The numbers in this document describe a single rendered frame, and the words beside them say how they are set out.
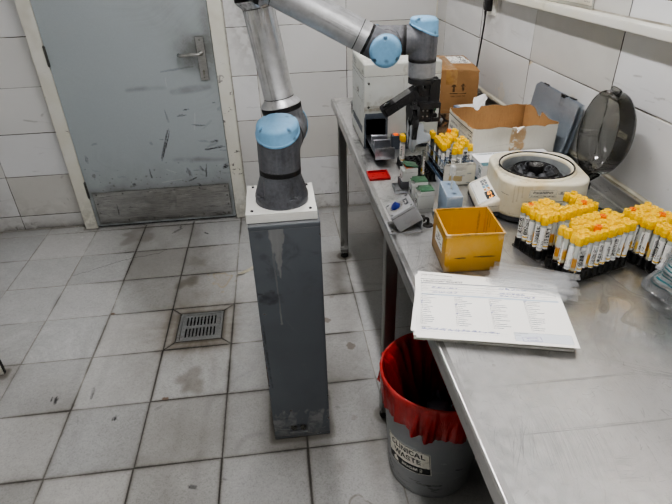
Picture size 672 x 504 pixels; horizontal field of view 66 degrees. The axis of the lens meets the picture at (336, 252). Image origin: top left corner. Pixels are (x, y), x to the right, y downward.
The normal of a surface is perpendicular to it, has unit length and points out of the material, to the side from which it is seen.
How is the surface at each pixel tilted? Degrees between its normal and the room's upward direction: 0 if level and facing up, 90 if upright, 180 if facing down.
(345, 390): 0
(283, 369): 90
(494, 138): 94
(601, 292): 0
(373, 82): 90
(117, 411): 0
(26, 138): 90
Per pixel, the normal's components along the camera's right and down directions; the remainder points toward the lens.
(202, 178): 0.12, 0.51
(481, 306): -0.02, -0.85
